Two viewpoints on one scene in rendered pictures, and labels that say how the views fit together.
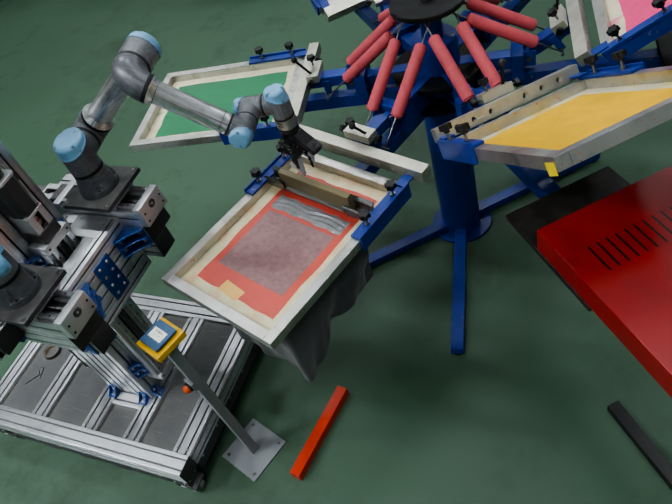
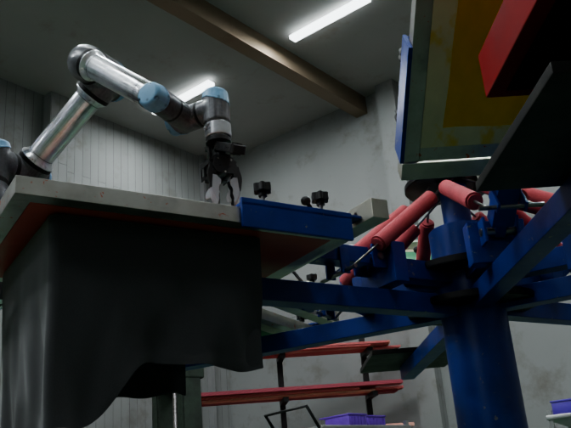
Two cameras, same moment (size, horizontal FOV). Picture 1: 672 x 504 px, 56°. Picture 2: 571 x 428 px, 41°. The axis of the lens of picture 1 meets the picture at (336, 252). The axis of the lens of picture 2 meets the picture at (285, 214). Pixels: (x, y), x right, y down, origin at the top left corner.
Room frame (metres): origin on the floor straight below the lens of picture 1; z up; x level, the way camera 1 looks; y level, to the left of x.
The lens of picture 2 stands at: (-0.07, -0.26, 0.35)
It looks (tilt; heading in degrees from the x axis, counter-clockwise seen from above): 21 degrees up; 3
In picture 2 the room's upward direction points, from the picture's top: 5 degrees counter-clockwise
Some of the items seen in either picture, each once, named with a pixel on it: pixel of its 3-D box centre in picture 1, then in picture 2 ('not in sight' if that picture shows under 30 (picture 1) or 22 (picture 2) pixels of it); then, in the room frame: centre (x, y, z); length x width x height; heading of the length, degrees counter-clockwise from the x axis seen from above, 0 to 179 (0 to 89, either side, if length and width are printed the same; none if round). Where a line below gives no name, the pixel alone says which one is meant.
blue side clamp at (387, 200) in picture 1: (381, 214); (294, 222); (1.61, -0.20, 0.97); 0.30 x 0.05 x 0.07; 125
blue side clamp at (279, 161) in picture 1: (274, 173); not in sight; (2.07, 0.12, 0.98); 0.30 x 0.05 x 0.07; 125
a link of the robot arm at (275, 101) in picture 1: (277, 102); (215, 109); (1.84, 0.00, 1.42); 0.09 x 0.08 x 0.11; 66
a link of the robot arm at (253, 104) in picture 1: (250, 110); (183, 117); (1.86, 0.09, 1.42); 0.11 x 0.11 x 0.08; 66
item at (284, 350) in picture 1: (255, 327); (26, 341); (1.53, 0.39, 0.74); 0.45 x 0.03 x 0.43; 35
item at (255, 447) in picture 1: (213, 400); not in sight; (1.47, 0.68, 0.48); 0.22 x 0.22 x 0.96; 35
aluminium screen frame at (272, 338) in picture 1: (285, 235); (152, 250); (1.70, 0.15, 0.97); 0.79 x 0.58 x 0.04; 125
